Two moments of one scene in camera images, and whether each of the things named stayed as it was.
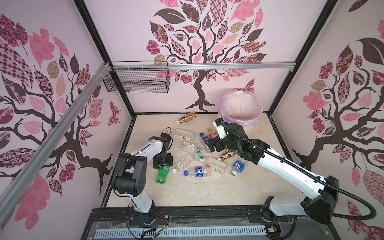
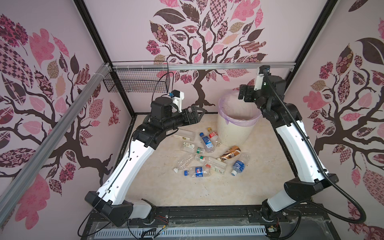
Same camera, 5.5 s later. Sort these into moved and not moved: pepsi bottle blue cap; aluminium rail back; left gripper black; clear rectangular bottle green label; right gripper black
Moved: right gripper black; left gripper black
Not moved: pepsi bottle blue cap; clear rectangular bottle green label; aluminium rail back
